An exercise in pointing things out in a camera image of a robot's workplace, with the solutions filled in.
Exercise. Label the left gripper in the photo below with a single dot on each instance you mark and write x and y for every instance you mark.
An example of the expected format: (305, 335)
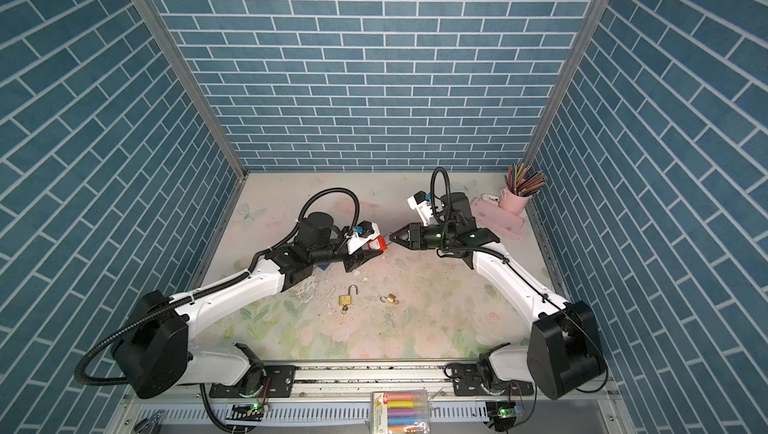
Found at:
(359, 258)

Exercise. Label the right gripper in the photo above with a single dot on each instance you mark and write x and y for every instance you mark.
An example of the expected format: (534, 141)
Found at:
(418, 232)

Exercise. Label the red padlock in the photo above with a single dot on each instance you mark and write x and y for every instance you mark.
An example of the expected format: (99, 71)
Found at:
(378, 244)

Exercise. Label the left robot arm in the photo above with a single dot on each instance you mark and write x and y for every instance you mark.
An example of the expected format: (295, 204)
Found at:
(168, 351)

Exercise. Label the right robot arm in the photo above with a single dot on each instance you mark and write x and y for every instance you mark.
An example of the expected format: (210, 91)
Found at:
(564, 351)

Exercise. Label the large brass padlock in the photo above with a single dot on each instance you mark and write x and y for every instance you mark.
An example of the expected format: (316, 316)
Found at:
(345, 300)

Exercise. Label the small brass padlock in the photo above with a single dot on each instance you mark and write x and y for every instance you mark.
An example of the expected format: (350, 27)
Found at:
(389, 299)

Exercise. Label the pink pencil case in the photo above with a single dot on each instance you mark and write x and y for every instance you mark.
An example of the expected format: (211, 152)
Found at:
(501, 222)

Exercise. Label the pink pencil cup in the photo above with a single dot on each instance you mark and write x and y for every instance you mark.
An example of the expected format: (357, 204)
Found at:
(512, 203)

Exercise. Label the coloured pencils bunch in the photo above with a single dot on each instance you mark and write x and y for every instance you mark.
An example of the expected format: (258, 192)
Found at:
(523, 181)

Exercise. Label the box of coloured markers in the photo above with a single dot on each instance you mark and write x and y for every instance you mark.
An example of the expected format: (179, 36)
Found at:
(400, 412)

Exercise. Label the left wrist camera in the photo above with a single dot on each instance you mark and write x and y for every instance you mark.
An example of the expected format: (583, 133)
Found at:
(361, 235)

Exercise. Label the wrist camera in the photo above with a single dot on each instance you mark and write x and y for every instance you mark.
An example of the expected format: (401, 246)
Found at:
(420, 202)
(361, 235)

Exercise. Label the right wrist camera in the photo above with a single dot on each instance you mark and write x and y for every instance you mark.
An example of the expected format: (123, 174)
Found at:
(420, 202)

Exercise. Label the aluminium rail frame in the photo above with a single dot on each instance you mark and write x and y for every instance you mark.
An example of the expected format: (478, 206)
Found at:
(339, 393)

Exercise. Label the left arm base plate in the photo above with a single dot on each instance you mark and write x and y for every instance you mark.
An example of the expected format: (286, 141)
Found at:
(271, 381)

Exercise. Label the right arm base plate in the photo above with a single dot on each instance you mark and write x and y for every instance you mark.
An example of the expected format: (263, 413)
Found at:
(467, 380)

